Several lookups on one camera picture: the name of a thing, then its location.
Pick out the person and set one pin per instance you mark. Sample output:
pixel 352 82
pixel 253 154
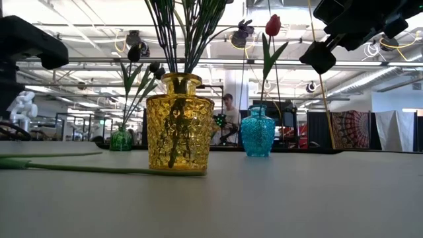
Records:
pixel 231 115

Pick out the green glass vase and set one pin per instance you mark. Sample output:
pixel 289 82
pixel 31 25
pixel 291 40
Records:
pixel 120 140

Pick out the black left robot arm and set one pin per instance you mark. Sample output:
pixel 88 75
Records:
pixel 29 39

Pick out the white hanging cloth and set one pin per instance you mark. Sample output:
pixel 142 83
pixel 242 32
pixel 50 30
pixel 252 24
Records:
pixel 395 132

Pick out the red patterned tapestry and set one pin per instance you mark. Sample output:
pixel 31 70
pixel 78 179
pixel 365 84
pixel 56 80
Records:
pixel 350 130

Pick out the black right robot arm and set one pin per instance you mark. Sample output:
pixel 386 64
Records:
pixel 406 13

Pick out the black artificial tulip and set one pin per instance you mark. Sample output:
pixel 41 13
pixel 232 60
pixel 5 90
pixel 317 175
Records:
pixel 154 66
pixel 134 53
pixel 161 73

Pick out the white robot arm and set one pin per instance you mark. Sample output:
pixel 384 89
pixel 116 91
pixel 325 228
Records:
pixel 24 109

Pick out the yellow glass vase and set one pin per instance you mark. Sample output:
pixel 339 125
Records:
pixel 198 132

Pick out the blue glass vase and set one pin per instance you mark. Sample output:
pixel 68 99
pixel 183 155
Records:
pixel 257 135

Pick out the red artificial tulip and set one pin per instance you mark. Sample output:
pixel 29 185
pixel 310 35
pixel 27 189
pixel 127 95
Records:
pixel 99 168
pixel 273 25

